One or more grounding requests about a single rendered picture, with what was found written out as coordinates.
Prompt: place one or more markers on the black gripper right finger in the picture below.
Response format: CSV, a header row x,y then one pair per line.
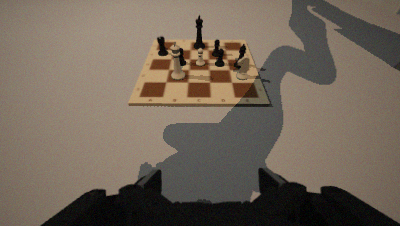
x,y
332,207

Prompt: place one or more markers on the brown and cream chessboard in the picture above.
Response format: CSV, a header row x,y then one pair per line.
x,y
207,85

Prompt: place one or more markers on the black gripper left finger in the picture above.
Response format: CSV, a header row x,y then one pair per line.
x,y
110,210

